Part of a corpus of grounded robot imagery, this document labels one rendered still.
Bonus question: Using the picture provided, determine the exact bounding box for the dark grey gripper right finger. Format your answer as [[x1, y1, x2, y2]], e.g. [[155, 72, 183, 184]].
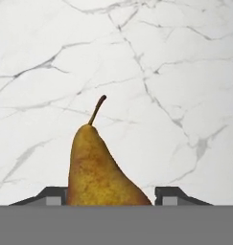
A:
[[154, 186, 214, 207]]

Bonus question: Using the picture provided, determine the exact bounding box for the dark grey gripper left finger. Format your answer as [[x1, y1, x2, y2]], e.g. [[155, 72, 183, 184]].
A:
[[8, 186, 69, 207]]

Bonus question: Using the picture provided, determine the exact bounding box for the yellow-brown pear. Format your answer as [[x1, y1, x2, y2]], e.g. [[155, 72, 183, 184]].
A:
[[66, 94, 153, 207]]

